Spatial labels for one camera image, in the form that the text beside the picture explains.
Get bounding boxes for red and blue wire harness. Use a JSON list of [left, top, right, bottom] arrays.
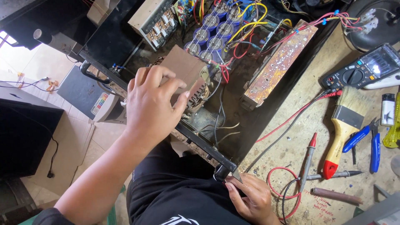
[[292, 9, 364, 33]]

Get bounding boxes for white lighter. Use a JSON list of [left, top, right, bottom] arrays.
[[381, 93, 396, 127]]

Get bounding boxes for beige relay board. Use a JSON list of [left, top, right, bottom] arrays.
[[128, 0, 179, 52]]

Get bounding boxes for black metal amplifier chassis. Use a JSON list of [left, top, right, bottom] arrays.
[[78, 0, 354, 182]]

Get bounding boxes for grey metal bracket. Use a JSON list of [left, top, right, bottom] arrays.
[[342, 184, 400, 225]]

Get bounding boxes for black test probe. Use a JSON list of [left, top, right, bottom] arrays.
[[306, 170, 364, 181]]

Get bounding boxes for red wire loop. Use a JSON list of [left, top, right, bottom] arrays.
[[233, 34, 256, 60]]

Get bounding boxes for wooden-handled paint brush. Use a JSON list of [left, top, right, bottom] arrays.
[[322, 86, 373, 180]]

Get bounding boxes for small green circuit board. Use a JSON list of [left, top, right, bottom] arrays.
[[173, 0, 198, 17]]

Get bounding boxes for brown rod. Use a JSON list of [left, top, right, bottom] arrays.
[[310, 187, 364, 205]]

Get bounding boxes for power transformer with copper windings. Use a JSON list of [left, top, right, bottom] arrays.
[[147, 56, 221, 121]]

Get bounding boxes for yellow wire bundle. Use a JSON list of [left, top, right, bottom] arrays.
[[224, 2, 293, 52]]

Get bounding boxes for red multimeter lead wire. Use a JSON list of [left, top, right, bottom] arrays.
[[256, 90, 343, 221]]

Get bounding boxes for person's right hand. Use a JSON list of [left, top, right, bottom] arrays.
[[224, 173, 282, 225]]

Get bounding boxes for red test probe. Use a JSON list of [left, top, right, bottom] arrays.
[[299, 132, 318, 193]]

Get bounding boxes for black speaker cabinet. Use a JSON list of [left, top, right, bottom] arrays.
[[0, 81, 65, 179]]

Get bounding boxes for blue-handled cutting pliers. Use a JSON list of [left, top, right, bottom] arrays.
[[342, 117, 382, 174]]

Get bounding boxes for white wire connectors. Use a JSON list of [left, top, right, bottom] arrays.
[[359, 8, 380, 35]]

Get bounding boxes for black digital multimeter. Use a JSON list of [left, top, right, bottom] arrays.
[[322, 43, 400, 92]]

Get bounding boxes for silver metal cylinder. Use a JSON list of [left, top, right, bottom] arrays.
[[33, 29, 82, 57]]

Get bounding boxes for grey device with keypad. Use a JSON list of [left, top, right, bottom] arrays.
[[57, 65, 128, 124]]

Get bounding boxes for thin black audio cable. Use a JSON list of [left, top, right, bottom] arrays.
[[0, 76, 60, 93]]

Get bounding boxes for black power cable with plug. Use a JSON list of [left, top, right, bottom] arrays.
[[46, 134, 60, 179]]

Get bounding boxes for brown cardboard piece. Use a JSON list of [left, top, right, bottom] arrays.
[[158, 45, 207, 107]]

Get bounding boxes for black multimeter lead wire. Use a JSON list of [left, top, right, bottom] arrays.
[[244, 89, 332, 225]]

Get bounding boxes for person's left hand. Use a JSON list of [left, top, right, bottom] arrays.
[[125, 66, 191, 148]]

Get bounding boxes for black round speaker driver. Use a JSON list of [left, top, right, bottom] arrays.
[[345, 0, 400, 54]]

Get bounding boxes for bank of blue capacitors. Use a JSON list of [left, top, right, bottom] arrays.
[[184, 2, 245, 63]]

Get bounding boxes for yellow screwdriver handle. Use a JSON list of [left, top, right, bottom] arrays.
[[382, 91, 400, 149]]

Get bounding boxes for long copper-side circuit board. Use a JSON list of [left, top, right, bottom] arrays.
[[240, 19, 319, 110]]

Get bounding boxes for person's black clothing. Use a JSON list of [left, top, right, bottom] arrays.
[[31, 140, 252, 225]]

